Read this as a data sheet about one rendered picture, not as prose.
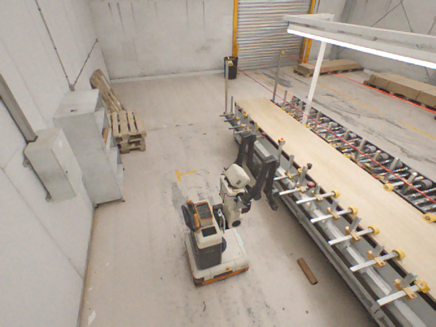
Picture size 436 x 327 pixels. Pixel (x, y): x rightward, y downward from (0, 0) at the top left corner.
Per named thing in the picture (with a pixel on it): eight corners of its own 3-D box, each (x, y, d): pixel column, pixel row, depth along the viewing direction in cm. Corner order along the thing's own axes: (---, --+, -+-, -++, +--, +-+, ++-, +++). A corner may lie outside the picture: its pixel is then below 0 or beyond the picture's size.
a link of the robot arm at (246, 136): (240, 130, 222) (244, 135, 215) (253, 130, 227) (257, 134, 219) (231, 167, 248) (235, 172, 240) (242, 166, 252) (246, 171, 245)
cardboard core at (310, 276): (313, 282, 261) (297, 258, 283) (311, 285, 266) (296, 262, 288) (318, 280, 263) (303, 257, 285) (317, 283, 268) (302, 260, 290)
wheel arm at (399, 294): (378, 306, 164) (380, 305, 162) (375, 302, 166) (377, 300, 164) (418, 290, 173) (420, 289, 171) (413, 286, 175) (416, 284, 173)
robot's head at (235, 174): (230, 185, 211) (241, 174, 206) (223, 172, 227) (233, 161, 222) (240, 191, 219) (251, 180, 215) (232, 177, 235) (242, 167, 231)
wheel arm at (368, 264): (351, 273, 183) (353, 271, 180) (348, 269, 185) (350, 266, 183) (400, 255, 195) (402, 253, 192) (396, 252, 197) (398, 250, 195)
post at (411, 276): (384, 305, 189) (414, 276, 160) (381, 301, 192) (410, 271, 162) (388, 304, 190) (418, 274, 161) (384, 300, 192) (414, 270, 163)
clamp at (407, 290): (407, 302, 167) (411, 298, 164) (390, 283, 178) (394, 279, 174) (414, 299, 169) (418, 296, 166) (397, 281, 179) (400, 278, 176)
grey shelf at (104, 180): (95, 208, 361) (51, 117, 267) (99, 173, 429) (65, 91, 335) (124, 201, 372) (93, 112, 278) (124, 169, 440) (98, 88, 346)
